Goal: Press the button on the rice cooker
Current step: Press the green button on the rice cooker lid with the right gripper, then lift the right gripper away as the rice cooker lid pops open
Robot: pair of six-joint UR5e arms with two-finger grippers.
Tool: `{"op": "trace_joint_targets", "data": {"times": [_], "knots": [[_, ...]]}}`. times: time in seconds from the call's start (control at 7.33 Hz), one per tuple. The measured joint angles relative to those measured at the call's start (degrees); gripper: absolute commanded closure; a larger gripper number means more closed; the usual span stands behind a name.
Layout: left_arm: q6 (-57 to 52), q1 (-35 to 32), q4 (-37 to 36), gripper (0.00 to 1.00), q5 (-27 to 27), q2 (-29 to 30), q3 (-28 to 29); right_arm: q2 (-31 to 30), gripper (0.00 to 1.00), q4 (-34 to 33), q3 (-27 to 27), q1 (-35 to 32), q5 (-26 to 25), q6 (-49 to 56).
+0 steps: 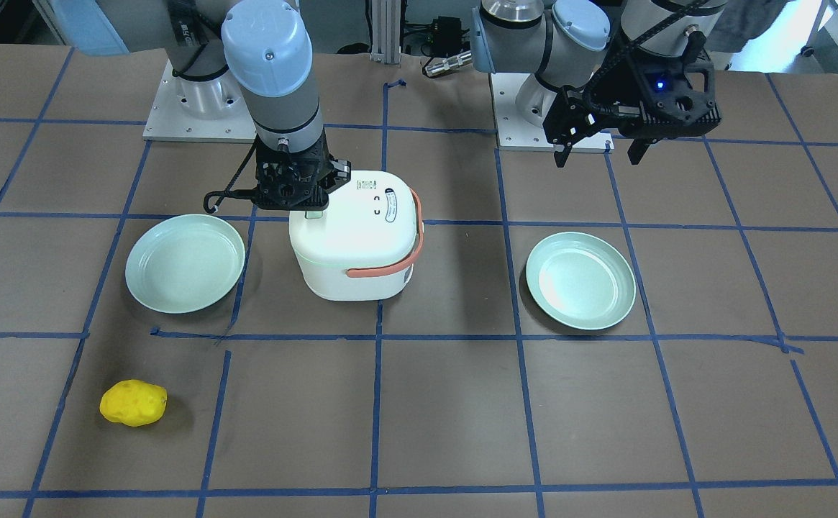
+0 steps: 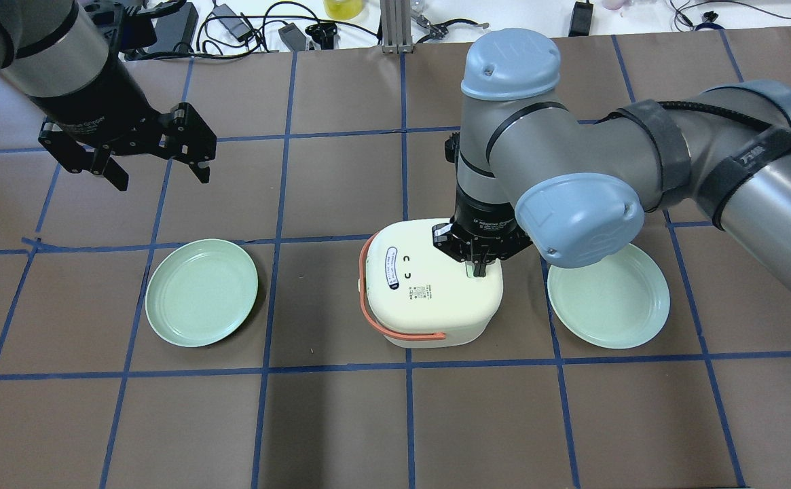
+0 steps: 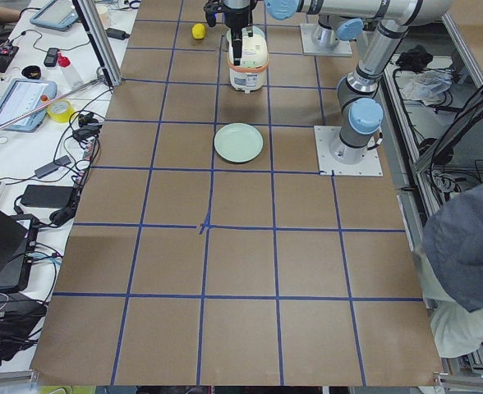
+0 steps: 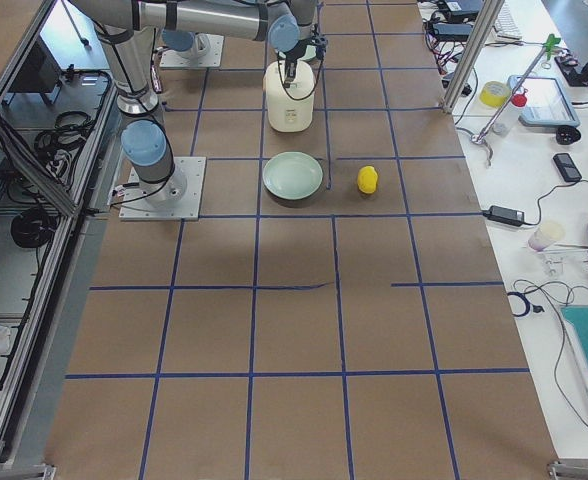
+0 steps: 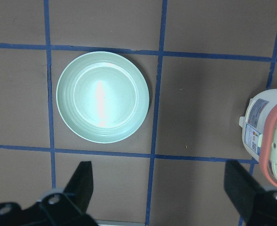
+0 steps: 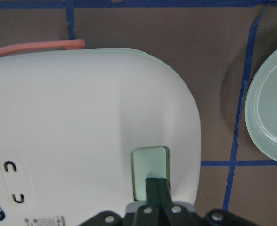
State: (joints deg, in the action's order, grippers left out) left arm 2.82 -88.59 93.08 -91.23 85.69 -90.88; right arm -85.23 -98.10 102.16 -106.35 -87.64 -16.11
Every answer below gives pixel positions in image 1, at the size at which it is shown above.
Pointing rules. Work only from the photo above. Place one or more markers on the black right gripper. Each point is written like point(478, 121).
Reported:
point(333, 175)

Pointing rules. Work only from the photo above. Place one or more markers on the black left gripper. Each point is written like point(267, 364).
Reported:
point(614, 94)

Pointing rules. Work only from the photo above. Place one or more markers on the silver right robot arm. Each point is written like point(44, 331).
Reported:
point(265, 46)

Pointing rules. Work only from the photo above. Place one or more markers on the white rice cooker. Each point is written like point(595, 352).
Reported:
point(364, 244)

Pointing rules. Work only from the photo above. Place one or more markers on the green plate near yellow toy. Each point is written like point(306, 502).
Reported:
point(185, 264)

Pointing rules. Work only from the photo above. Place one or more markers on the green plate far side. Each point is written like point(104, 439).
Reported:
point(580, 281)

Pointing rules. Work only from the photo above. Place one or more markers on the silver metal connector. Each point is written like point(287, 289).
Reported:
point(437, 67)

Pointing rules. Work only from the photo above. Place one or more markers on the black power adapter background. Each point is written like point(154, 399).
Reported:
point(445, 36)

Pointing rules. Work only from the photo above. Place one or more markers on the yellow toy potato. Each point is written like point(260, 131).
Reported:
point(134, 403)

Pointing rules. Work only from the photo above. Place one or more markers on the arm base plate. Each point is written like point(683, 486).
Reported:
point(212, 111)
point(520, 104)

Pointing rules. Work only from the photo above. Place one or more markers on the aluminium frame post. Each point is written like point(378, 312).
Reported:
point(386, 31)

